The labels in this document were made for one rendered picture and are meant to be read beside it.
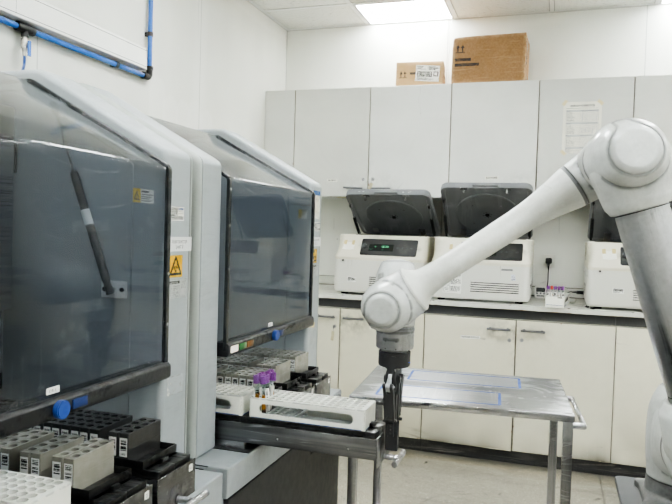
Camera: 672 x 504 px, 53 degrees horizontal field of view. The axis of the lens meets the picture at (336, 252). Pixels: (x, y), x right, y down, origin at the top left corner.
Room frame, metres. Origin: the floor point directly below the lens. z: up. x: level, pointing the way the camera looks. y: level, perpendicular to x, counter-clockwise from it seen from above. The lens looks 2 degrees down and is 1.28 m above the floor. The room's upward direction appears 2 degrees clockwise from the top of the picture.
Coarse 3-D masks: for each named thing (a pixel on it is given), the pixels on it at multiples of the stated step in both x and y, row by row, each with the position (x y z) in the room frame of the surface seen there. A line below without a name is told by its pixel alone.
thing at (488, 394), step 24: (360, 384) 1.99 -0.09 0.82; (408, 384) 2.01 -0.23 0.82; (432, 384) 2.02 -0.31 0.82; (456, 384) 2.03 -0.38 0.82; (480, 384) 2.04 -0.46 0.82; (504, 384) 2.05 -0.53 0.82; (528, 384) 2.06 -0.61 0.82; (552, 384) 2.07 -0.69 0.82; (432, 408) 1.80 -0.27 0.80; (456, 408) 1.79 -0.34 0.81; (480, 408) 1.77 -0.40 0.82; (504, 408) 1.76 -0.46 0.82; (528, 408) 1.77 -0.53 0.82; (552, 408) 1.78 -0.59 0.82; (576, 408) 1.93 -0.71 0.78; (552, 432) 2.13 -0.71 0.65; (552, 456) 2.13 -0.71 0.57; (552, 480) 2.13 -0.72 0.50
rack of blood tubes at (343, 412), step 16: (256, 400) 1.62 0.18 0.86; (272, 400) 1.61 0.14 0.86; (288, 400) 1.61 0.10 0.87; (304, 400) 1.62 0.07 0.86; (320, 400) 1.62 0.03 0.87; (336, 400) 1.62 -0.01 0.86; (352, 400) 1.63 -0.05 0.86; (368, 400) 1.63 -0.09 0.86; (256, 416) 1.62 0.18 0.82; (272, 416) 1.61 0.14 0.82; (288, 416) 1.60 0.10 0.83; (304, 416) 1.66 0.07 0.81; (320, 416) 1.67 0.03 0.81; (336, 416) 1.66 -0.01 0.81; (352, 416) 1.55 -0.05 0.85; (368, 416) 1.56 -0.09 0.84
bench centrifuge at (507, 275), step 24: (456, 192) 4.01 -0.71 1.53; (480, 192) 3.97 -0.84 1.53; (504, 192) 3.92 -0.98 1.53; (528, 192) 3.87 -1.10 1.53; (456, 216) 4.18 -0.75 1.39; (480, 216) 4.14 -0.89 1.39; (456, 240) 3.88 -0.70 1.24; (528, 240) 3.77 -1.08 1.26; (480, 264) 3.77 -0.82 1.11; (504, 264) 3.73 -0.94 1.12; (528, 264) 3.69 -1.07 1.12; (456, 288) 3.80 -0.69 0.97; (480, 288) 3.76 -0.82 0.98; (504, 288) 3.73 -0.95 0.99; (528, 288) 3.70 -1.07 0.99
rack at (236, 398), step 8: (216, 384) 1.76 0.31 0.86; (224, 384) 1.75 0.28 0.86; (216, 392) 1.68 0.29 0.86; (224, 392) 1.67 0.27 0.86; (232, 392) 1.68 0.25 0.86; (240, 392) 1.68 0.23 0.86; (248, 392) 1.67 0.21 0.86; (216, 400) 1.77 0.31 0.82; (224, 400) 1.76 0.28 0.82; (232, 400) 1.64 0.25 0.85; (240, 400) 1.64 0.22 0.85; (248, 400) 1.67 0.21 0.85; (216, 408) 1.66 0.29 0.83; (224, 408) 1.73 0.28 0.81; (232, 408) 1.64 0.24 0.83; (240, 408) 1.64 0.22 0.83; (248, 408) 1.67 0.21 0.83
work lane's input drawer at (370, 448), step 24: (216, 432) 1.64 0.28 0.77; (240, 432) 1.62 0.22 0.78; (264, 432) 1.60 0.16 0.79; (288, 432) 1.58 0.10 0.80; (312, 432) 1.56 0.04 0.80; (336, 432) 1.55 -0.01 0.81; (360, 432) 1.53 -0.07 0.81; (384, 432) 1.57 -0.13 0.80; (360, 456) 1.52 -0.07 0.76; (384, 456) 1.57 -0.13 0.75
